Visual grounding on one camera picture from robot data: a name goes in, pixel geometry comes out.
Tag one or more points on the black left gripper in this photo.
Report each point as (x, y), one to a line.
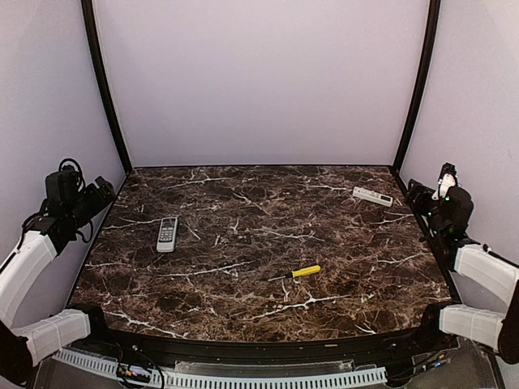
(106, 190)

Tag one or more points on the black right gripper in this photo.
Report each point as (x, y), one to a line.
(413, 193)

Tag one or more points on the grey remote control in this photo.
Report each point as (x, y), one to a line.
(166, 240)

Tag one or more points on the yellow handle screwdriver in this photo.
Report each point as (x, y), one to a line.
(306, 271)

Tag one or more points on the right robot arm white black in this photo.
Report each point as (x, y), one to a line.
(447, 211)

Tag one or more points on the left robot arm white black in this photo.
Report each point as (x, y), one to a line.
(69, 205)

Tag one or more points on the white remote control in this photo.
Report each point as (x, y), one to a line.
(372, 196)

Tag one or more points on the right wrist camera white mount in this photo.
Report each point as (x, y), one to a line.
(447, 179)

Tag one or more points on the right black frame post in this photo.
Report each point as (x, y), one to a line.
(433, 16)

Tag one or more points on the black frame post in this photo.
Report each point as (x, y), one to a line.
(433, 16)
(94, 46)

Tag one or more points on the left black frame post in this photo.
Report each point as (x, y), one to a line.
(94, 46)

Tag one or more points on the white slotted cable duct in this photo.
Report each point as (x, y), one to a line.
(191, 375)

